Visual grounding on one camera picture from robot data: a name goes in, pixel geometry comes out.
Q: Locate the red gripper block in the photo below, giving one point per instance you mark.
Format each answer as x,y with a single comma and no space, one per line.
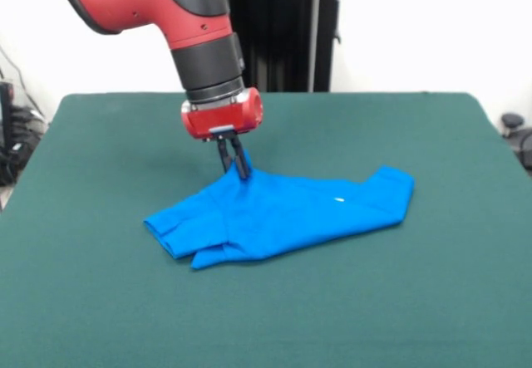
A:
220,119

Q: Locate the blue shirt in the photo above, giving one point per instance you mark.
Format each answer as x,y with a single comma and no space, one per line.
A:
282,214

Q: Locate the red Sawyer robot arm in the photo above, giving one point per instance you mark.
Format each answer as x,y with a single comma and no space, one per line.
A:
149,2

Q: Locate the dark green table cloth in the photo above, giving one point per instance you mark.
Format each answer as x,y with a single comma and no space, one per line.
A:
266,310

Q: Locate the black box with red mark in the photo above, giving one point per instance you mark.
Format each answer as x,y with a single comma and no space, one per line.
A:
6,114

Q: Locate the grey office chair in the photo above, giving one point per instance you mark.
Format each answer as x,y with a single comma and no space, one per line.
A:
517,135

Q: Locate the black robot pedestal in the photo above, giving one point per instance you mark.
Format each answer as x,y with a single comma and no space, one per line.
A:
282,35

